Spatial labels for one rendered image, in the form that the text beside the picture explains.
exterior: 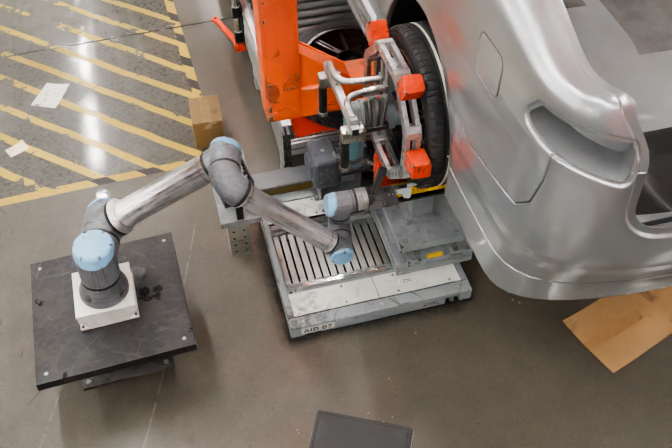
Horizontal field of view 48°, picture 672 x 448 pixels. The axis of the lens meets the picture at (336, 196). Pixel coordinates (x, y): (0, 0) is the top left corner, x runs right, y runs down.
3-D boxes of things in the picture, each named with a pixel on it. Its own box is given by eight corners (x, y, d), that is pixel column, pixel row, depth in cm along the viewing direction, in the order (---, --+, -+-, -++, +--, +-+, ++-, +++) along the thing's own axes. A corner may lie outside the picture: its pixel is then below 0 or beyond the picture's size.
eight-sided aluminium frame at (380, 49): (415, 204, 307) (426, 98, 268) (399, 207, 306) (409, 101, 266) (375, 118, 343) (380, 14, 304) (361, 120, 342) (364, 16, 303)
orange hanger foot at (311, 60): (409, 99, 361) (414, 38, 336) (301, 118, 352) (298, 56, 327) (398, 78, 373) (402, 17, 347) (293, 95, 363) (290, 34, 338)
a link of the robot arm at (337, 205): (322, 206, 307) (321, 189, 300) (352, 201, 310) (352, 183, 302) (328, 223, 301) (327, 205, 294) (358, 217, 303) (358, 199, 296)
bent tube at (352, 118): (400, 117, 283) (402, 95, 275) (350, 126, 279) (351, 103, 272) (386, 88, 294) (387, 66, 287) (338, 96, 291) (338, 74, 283)
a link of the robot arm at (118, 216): (70, 238, 293) (224, 152, 268) (78, 206, 306) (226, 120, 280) (99, 259, 303) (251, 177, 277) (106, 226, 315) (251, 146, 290)
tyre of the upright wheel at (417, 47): (460, 201, 330) (508, 137, 269) (408, 212, 326) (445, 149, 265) (418, 69, 351) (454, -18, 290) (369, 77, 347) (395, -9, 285)
